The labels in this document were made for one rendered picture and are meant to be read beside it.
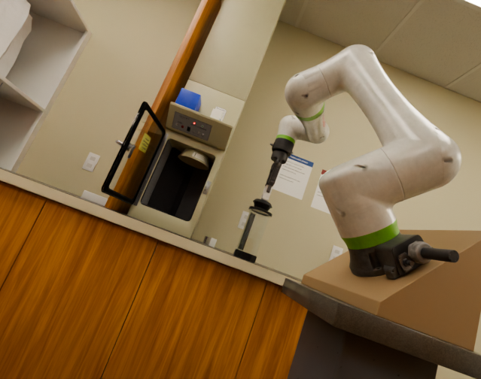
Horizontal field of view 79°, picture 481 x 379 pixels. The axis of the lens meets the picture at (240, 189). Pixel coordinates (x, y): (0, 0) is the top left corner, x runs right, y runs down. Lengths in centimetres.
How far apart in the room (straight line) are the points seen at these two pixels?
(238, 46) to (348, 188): 128
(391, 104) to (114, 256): 103
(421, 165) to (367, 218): 15
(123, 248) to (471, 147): 244
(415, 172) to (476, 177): 202
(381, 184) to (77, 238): 105
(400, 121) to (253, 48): 117
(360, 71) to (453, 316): 62
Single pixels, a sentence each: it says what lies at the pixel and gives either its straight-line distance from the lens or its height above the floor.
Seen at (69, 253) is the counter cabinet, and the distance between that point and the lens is 128.
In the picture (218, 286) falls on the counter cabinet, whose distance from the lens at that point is 118.
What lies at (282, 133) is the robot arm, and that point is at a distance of 138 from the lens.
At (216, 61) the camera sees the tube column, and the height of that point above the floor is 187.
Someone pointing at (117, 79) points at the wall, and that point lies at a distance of 224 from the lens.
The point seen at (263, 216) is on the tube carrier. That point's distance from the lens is 127.
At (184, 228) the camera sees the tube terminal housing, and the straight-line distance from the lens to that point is 144.
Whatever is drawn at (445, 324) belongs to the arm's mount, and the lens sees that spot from 72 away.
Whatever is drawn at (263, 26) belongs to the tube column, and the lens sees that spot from 189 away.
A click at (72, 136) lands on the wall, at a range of 216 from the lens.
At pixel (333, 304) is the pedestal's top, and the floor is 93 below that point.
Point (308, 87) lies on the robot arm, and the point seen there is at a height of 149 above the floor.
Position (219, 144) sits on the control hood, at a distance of 148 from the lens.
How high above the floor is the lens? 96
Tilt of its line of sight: 12 degrees up
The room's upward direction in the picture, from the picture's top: 21 degrees clockwise
